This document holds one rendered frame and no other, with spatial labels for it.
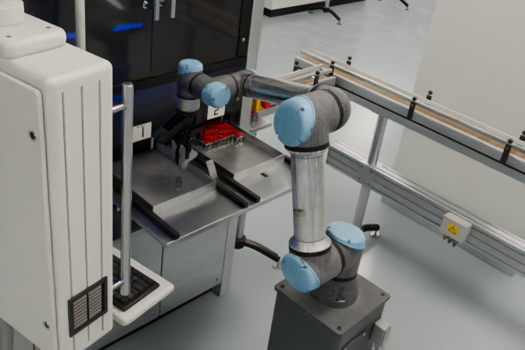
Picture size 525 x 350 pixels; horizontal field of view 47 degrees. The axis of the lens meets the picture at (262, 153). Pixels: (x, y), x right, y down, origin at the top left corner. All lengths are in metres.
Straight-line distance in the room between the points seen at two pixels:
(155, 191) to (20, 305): 0.66
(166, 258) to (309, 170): 1.13
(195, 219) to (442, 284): 1.76
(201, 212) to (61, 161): 0.80
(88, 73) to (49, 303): 0.55
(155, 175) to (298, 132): 0.79
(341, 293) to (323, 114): 0.57
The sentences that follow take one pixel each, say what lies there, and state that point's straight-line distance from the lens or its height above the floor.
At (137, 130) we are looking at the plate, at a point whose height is 1.03.
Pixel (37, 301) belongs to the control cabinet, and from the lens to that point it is 1.53.
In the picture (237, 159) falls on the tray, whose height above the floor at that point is 0.88.
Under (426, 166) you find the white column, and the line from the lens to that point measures 3.62.
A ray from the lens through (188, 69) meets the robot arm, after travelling 1.85.
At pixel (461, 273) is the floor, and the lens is 3.49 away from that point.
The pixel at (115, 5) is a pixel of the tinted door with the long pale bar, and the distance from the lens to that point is 1.91.
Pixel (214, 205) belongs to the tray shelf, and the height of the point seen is 0.88.
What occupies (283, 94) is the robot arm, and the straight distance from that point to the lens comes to 1.72.
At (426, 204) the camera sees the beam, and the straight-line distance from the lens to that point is 2.96.
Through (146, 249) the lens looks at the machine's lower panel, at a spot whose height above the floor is 0.49.
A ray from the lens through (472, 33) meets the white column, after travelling 3.32.
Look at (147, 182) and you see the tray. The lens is 2.11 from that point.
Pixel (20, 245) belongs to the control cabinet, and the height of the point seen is 1.12.
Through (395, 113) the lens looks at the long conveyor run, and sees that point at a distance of 2.88.
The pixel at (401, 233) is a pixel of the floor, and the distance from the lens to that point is 3.64.
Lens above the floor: 2.02
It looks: 29 degrees down
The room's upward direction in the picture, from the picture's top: 8 degrees clockwise
